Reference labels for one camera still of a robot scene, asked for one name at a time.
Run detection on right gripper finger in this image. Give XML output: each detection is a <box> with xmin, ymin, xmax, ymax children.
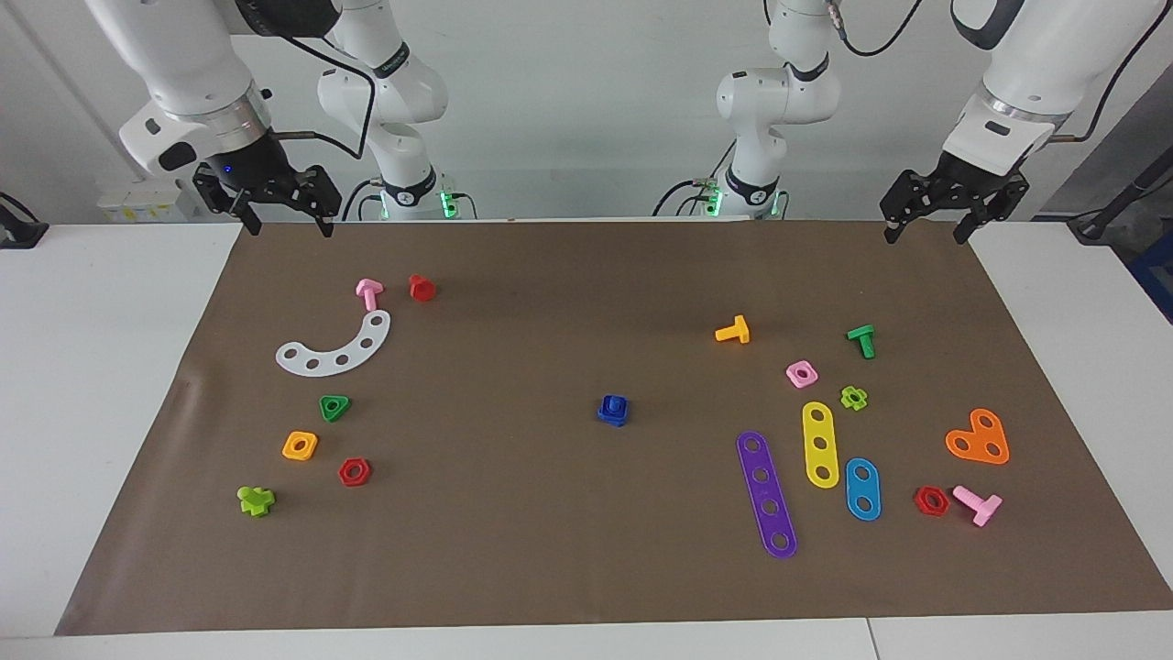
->
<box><xmin>192</xmin><ymin>165</ymin><xmax>263</xmax><ymax>237</ymax></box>
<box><xmin>293</xmin><ymin>166</ymin><xmax>343</xmax><ymax>239</ymax></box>

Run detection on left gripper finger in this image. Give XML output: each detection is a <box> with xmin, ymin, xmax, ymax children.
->
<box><xmin>880</xmin><ymin>170</ymin><xmax>936</xmax><ymax>245</ymax></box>
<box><xmin>953</xmin><ymin>174</ymin><xmax>1029</xmax><ymax>245</ymax></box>

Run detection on white box yellow labels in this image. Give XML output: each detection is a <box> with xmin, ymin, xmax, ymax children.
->
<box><xmin>96</xmin><ymin>179</ymin><xmax>199</xmax><ymax>224</ymax></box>

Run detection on black tripod stand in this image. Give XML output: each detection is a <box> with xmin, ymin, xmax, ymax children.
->
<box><xmin>1068</xmin><ymin>147</ymin><xmax>1173</xmax><ymax>245</ymax></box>

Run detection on white curved five-hole plate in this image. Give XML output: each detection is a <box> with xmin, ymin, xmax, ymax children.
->
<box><xmin>275</xmin><ymin>309</ymin><xmax>392</xmax><ymax>378</ymax></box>

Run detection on blue crate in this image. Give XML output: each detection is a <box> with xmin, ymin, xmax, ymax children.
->
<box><xmin>1127</xmin><ymin>231</ymin><xmax>1173</xmax><ymax>324</ymax></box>

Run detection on black clamp stand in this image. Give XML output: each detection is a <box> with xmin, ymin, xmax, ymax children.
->
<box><xmin>0</xmin><ymin>191</ymin><xmax>49</xmax><ymax>250</ymax></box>

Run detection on orange three-hole corner plate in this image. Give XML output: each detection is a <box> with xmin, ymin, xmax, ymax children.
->
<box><xmin>945</xmin><ymin>408</ymin><xmax>1011</xmax><ymax>466</ymax></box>

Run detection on yellow three-hole strip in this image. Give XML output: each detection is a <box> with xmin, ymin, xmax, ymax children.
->
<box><xmin>802</xmin><ymin>401</ymin><xmax>840</xmax><ymax>490</ymax></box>

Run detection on blue two-hole strip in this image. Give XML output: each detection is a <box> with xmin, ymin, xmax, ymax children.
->
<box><xmin>844</xmin><ymin>457</ymin><xmax>882</xmax><ymax>523</ymax></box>

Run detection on purple four-hole strip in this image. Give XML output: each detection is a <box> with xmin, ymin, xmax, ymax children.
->
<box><xmin>736</xmin><ymin>430</ymin><xmax>798</xmax><ymax>559</ymax></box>

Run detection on brown table mat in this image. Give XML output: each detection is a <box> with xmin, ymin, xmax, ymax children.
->
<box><xmin>53</xmin><ymin>218</ymin><xmax>1173</xmax><ymax>637</ymax></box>

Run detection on black base cable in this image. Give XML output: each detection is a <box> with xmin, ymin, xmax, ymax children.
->
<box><xmin>652</xmin><ymin>172</ymin><xmax>725</xmax><ymax>218</ymax></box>
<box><xmin>341</xmin><ymin>177</ymin><xmax>386</xmax><ymax>222</ymax></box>

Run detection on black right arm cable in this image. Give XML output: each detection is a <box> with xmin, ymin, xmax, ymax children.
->
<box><xmin>271</xmin><ymin>32</ymin><xmax>378</xmax><ymax>161</ymax></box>

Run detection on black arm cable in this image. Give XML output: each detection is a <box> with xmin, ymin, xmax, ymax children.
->
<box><xmin>825</xmin><ymin>0</ymin><xmax>1173</xmax><ymax>146</ymax></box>
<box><xmin>271</xmin><ymin>32</ymin><xmax>378</xmax><ymax>161</ymax></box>

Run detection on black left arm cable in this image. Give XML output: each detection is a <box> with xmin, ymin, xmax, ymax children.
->
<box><xmin>825</xmin><ymin>0</ymin><xmax>1173</xmax><ymax>146</ymax></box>

